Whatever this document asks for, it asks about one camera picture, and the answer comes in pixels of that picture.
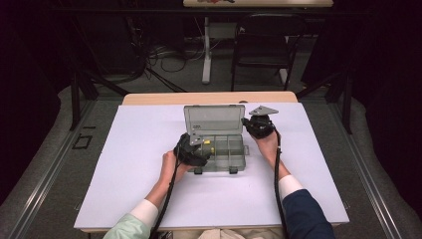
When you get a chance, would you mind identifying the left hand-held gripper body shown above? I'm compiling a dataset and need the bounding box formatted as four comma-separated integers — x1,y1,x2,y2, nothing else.
173,132,212,167

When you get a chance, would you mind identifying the pale box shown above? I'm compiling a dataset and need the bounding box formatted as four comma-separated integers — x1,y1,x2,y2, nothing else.
208,22,238,40

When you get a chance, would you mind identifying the metal floor rail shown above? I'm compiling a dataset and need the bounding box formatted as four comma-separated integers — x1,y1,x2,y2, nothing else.
329,99,404,239
8,99,98,239

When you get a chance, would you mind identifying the black curtain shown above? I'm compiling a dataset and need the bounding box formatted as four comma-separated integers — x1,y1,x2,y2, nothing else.
0,0,73,207
347,0,422,217

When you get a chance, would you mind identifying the right hand-held gripper cable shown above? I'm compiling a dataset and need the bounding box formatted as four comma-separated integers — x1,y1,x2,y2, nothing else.
272,130,289,239

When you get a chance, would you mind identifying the person's left hand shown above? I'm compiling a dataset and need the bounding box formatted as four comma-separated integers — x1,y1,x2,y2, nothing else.
161,150,195,185

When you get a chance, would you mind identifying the beige desk with white legs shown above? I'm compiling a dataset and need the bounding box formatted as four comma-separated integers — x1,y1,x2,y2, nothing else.
182,0,334,86

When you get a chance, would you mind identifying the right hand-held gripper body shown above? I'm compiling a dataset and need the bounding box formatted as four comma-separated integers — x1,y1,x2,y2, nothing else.
247,105,280,139

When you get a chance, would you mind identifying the smoky clear plastic organizer box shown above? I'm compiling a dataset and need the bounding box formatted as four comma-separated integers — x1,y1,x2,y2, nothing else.
183,104,250,176

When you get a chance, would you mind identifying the person's beige clothing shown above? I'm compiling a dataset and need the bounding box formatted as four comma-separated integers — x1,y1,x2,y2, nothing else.
172,227,283,239

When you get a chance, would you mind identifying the bundle of floor cables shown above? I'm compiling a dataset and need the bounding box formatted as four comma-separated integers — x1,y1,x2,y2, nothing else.
145,41,208,74

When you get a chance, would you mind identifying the person's right hand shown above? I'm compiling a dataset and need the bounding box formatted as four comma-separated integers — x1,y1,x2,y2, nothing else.
252,128,283,166

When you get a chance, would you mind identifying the small yellow plastic part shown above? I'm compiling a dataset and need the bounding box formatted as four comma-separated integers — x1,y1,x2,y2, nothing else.
202,138,216,155

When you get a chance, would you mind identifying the black tripod leg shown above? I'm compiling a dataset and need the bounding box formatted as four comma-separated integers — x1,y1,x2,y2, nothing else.
145,66,187,94

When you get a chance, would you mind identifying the wooden table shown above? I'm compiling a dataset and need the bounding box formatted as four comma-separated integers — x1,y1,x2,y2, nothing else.
73,92,350,233

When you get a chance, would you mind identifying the left hand-held gripper cable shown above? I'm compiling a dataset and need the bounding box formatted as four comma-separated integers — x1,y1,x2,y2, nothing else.
150,142,182,239

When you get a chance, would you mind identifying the black chair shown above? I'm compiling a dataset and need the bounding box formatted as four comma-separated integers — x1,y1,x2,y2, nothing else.
231,13,308,93

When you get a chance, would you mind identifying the hand-held gripper cable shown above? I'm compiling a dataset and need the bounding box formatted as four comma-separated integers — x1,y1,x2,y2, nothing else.
272,130,289,239
150,142,182,239

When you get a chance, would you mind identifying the black metal stand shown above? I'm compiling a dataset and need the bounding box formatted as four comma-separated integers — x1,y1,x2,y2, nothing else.
69,66,131,131
296,71,353,134

